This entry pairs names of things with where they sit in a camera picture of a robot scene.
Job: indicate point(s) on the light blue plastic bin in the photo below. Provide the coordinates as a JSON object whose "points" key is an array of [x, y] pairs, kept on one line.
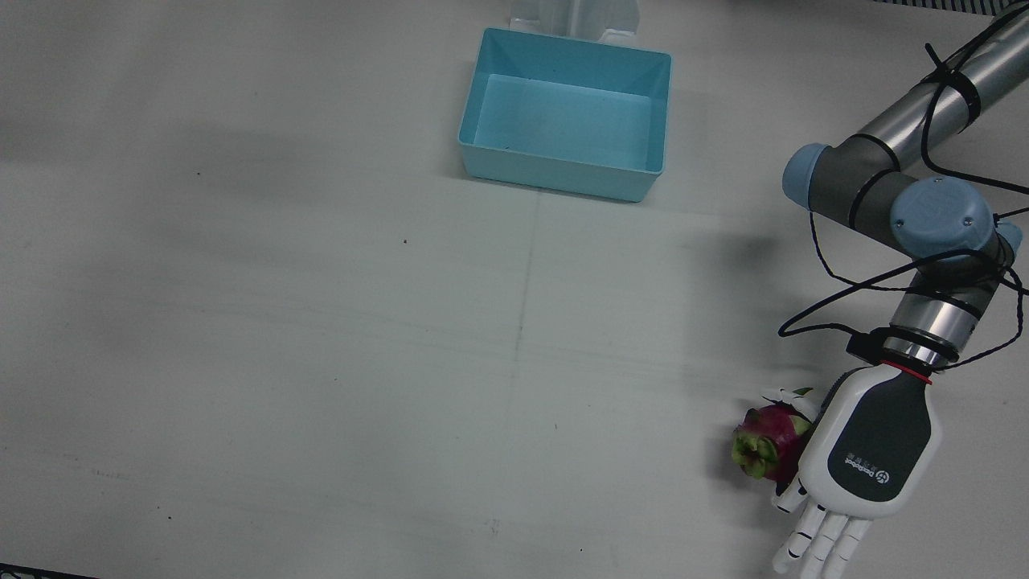
{"points": [[567, 121]]}

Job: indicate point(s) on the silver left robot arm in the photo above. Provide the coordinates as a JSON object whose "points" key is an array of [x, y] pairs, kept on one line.
{"points": [[936, 217]]}

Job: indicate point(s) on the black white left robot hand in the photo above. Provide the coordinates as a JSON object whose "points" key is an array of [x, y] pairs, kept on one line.
{"points": [[880, 450]]}

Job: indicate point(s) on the pink dragon fruit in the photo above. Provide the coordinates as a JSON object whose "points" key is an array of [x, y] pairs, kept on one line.
{"points": [[768, 438]]}

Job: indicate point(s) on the white stand base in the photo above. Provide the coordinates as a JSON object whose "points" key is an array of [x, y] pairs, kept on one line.
{"points": [[575, 16]]}

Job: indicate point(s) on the black wrist bracket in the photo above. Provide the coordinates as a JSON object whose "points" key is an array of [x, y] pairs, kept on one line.
{"points": [[858, 344]]}

